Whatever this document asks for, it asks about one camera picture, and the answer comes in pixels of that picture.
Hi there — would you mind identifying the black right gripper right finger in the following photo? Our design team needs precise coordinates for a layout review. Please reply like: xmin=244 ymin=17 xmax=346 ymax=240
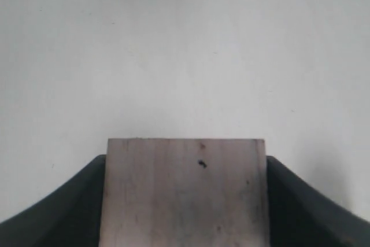
xmin=267 ymin=156 xmax=369 ymax=246

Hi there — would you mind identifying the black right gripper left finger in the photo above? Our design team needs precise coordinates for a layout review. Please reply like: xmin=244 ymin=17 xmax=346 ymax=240
xmin=1 ymin=155 xmax=105 ymax=246

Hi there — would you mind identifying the largest wooden cube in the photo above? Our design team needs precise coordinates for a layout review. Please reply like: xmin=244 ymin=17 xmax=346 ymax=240
xmin=99 ymin=138 xmax=269 ymax=246

